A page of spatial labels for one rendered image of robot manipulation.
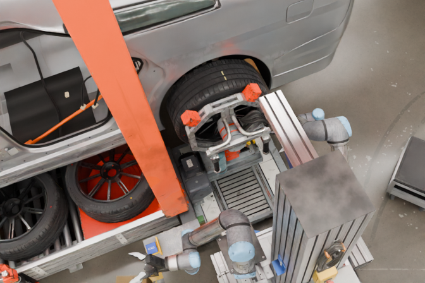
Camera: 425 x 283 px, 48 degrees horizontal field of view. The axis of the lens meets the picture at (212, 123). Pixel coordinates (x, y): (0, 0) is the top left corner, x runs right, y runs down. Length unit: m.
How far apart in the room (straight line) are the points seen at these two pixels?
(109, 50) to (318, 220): 0.93
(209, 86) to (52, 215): 1.44
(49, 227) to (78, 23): 2.13
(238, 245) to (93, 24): 1.14
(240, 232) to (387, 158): 2.12
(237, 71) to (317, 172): 1.44
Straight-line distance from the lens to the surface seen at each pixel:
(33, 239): 3.54
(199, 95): 2.93
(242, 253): 2.21
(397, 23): 4.91
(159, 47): 2.64
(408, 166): 3.72
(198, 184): 3.46
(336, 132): 2.64
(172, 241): 3.31
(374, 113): 4.28
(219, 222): 2.32
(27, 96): 3.72
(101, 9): 1.63
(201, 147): 3.22
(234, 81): 2.95
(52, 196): 3.60
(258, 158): 3.81
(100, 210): 3.44
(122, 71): 1.87
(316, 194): 1.68
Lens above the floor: 3.58
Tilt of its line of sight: 60 degrees down
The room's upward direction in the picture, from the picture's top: 10 degrees counter-clockwise
